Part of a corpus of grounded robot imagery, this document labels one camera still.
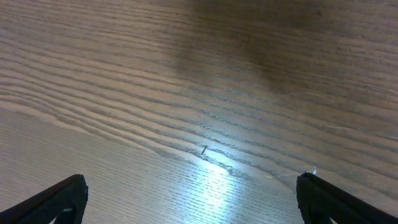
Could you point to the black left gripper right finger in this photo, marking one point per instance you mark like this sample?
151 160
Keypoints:
321 202

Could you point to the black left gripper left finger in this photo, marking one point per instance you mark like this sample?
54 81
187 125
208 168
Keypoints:
62 203

